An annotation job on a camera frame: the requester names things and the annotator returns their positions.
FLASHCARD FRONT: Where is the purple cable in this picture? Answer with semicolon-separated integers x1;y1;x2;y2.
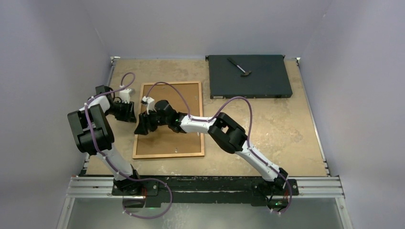
84;72;173;220
144;82;294;216

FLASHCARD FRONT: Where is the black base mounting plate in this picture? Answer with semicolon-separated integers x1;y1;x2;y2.
112;176;299;208

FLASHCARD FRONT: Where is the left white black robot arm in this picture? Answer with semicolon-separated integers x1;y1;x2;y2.
67;85;143;195

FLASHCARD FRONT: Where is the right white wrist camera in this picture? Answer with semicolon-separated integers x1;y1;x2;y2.
141;96;155;115

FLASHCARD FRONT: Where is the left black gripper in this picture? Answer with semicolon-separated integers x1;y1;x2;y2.
105;100;137;123

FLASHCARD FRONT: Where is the dark flat equipment case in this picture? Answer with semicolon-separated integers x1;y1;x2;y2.
205;54;293;99

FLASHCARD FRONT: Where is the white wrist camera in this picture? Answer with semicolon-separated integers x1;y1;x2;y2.
118;85;135;104
141;96;155;115

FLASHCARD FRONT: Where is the small black handled hammer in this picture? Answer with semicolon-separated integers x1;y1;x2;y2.
227;57;252;77

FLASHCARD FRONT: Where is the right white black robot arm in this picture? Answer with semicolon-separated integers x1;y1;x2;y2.
134;100;291;194

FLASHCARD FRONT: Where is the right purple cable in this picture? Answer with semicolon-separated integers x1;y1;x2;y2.
144;82;294;216

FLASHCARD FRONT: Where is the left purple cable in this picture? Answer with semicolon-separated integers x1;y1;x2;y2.
84;72;173;220

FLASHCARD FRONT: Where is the brown wooden picture frame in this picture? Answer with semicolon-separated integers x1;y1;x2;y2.
132;81;205;160

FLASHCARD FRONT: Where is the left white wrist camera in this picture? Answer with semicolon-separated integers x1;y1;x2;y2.
118;85;135;104

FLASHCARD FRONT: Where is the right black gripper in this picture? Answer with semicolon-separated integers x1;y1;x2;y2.
135;108;170;136

